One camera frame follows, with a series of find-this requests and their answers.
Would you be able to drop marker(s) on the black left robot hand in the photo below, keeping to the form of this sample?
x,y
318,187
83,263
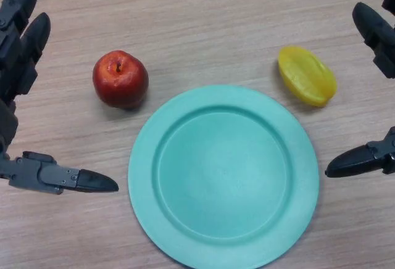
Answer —
x,y
18,62

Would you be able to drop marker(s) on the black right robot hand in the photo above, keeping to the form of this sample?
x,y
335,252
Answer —
x,y
375,34

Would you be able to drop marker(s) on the red apple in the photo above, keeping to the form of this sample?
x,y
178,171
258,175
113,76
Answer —
x,y
120,79

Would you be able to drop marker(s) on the green round plate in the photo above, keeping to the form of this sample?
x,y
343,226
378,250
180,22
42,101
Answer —
x,y
223,176

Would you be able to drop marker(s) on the yellow starfruit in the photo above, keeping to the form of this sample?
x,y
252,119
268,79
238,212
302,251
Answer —
x,y
307,76

